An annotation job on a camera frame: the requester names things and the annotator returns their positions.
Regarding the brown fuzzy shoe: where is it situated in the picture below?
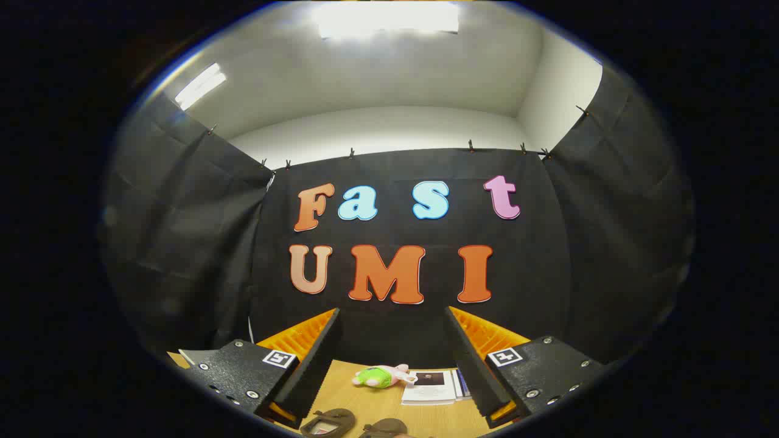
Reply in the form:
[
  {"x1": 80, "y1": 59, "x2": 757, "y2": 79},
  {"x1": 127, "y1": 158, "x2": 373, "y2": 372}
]
[
  {"x1": 300, "y1": 408, "x2": 357, "y2": 438},
  {"x1": 359, "y1": 418, "x2": 410, "y2": 438}
]

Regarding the white book with portrait cover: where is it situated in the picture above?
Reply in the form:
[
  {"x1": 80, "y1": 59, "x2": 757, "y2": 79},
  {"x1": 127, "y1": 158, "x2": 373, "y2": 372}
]
[{"x1": 402, "y1": 370, "x2": 458, "y2": 406}]

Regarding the large ceiling light panel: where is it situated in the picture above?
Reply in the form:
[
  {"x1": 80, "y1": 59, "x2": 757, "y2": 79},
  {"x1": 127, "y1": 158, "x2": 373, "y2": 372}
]
[{"x1": 312, "y1": 1, "x2": 461, "y2": 40}]

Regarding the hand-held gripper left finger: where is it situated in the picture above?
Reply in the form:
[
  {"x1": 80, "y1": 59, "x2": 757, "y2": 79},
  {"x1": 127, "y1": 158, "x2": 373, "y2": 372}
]
[{"x1": 181, "y1": 307, "x2": 341, "y2": 430}]

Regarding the black backdrop cloth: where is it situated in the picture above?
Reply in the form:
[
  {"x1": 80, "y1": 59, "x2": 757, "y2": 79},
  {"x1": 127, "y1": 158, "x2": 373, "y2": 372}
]
[{"x1": 100, "y1": 61, "x2": 694, "y2": 372}]

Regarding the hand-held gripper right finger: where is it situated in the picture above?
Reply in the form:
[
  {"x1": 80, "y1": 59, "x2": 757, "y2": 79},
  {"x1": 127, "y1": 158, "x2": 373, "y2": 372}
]
[{"x1": 443, "y1": 305, "x2": 608, "y2": 430}]

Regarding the green and pink plush toy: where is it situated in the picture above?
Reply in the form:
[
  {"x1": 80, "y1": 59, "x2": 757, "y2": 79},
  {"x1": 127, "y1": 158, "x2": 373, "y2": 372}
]
[{"x1": 353, "y1": 364, "x2": 417, "y2": 389}]

